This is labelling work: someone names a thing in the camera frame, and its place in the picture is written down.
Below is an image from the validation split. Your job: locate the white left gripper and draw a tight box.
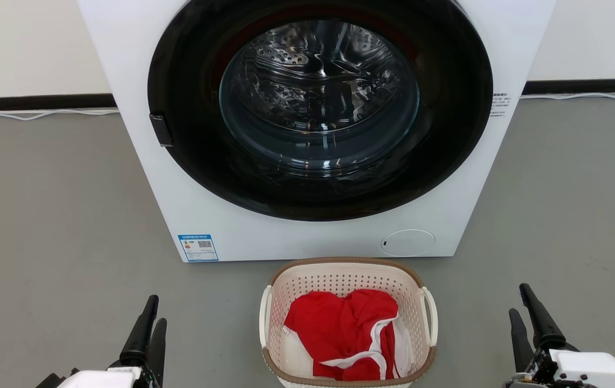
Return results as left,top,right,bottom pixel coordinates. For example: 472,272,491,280
36,295,168,388

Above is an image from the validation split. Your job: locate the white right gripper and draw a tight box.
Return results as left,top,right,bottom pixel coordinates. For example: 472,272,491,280
506,283,615,388

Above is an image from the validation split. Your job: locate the white perforated laundry basket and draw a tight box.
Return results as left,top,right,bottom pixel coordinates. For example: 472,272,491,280
259,257,439,388

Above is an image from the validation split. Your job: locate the blue energy label sticker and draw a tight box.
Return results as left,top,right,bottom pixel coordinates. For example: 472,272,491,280
177,234,219,263

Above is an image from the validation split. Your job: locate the white front-load washing machine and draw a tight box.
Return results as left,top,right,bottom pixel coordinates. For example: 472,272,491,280
77,0,557,263

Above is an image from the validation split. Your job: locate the red and white garment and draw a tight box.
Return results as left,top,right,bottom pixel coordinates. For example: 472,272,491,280
284,289,415,382

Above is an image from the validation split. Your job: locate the black round washing machine door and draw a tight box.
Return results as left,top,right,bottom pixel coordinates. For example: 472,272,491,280
147,0,494,222

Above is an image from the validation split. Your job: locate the white floor cable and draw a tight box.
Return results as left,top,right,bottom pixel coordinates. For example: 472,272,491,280
520,92,615,103
0,108,120,121

